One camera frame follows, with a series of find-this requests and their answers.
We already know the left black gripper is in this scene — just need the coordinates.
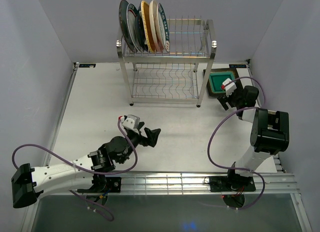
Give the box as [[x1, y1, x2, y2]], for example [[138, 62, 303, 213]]
[[118, 121, 161, 164]]

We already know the dark square plate gold rim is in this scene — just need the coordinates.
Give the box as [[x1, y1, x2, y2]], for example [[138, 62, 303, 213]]
[[206, 68, 240, 98]]

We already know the white plate navy lettered rim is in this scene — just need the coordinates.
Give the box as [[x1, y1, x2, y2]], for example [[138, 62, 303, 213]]
[[156, 3, 170, 52]]

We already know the dark blue leaf-shaped dish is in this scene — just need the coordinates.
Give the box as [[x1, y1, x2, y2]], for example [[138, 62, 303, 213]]
[[135, 8, 148, 52]]

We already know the white plate green red rim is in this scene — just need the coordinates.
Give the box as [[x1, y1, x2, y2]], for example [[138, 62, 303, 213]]
[[126, 3, 142, 52]]

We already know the square bamboo-pattern tray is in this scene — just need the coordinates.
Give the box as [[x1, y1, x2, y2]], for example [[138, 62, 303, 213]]
[[140, 0, 156, 53]]

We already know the pink cream floral round plate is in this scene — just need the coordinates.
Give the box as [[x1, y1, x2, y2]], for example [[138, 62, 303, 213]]
[[149, 0, 163, 52]]

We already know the large dark teal round plate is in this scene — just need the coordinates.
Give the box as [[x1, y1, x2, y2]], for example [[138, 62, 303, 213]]
[[118, 0, 136, 53]]

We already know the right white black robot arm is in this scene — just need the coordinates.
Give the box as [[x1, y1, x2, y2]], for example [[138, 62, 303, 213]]
[[209, 83, 290, 192]]

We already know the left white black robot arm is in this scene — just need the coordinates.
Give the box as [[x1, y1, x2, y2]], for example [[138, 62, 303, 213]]
[[11, 121, 161, 209]]

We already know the green square dish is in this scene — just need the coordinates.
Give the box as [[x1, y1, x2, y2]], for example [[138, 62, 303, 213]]
[[208, 72, 235, 94]]

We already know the stainless steel two-tier dish rack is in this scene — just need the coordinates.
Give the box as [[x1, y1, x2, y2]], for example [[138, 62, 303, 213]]
[[116, 18, 218, 108]]

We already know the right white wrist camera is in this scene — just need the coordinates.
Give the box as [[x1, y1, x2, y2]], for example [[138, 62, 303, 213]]
[[221, 78, 237, 97]]

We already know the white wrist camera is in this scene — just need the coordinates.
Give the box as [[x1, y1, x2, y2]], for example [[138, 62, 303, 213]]
[[221, 78, 237, 97], [118, 114, 145, 134]]

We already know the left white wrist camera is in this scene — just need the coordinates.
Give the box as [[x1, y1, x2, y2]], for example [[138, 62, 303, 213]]
[[118, 114, 145, 134]]

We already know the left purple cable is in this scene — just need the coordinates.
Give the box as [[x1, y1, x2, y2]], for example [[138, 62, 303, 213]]
[[11, 118, 139, 222]]

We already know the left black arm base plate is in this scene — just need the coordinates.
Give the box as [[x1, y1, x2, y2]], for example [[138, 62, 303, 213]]
[[76, 176, 122, 194]]

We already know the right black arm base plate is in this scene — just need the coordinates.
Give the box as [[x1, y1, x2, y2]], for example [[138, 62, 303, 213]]
[[208, 176, 256, 192]]

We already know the aluminium front rail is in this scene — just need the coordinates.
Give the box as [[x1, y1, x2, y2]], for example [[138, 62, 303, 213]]
[[35, 173, 300, 197]]

